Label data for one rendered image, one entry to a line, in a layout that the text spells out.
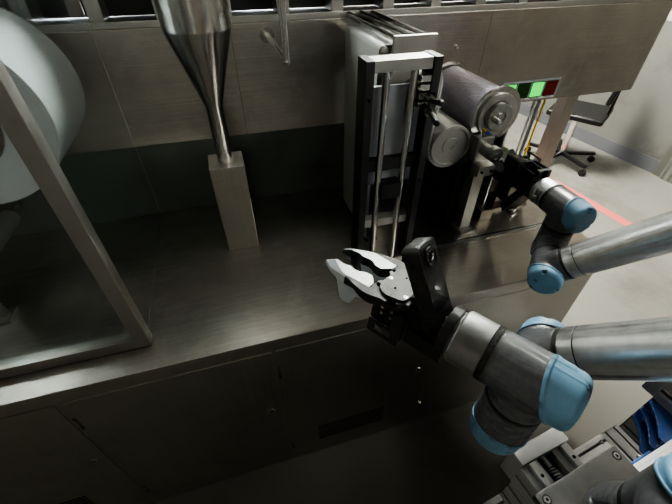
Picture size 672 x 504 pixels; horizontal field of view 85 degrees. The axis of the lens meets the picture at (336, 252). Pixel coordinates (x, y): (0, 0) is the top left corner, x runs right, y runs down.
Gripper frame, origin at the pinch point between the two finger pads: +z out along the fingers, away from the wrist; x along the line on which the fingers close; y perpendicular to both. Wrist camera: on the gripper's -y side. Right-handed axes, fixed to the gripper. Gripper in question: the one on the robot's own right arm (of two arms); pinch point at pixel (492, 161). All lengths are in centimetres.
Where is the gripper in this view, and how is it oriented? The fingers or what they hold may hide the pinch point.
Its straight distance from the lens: 124.9
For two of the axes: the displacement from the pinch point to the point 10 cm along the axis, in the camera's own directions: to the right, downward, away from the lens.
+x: -9.6, 1.9, -2.1
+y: 0.0, -7.5, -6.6
